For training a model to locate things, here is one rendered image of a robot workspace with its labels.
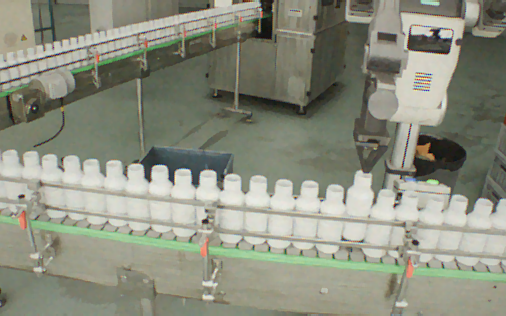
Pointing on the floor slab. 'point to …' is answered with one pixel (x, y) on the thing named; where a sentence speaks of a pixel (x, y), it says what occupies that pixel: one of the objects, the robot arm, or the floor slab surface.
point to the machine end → (287, 53)
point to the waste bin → (429, 170)
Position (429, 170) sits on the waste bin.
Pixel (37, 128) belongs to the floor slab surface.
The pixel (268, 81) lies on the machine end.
